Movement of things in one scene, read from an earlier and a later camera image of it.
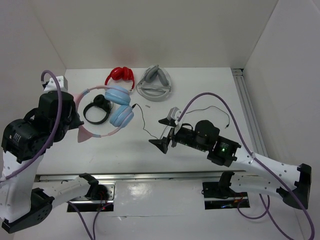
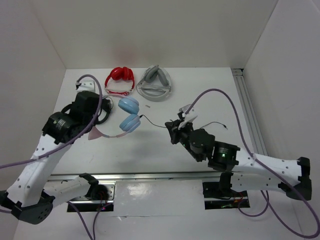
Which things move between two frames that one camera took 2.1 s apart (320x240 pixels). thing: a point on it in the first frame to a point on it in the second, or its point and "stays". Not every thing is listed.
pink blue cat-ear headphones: (121, 114) to (129, 123)
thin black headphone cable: (133, 106) to (165, 127)
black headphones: (99, 101) stays
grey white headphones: (155, 85) stays
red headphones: (122, 73) stays
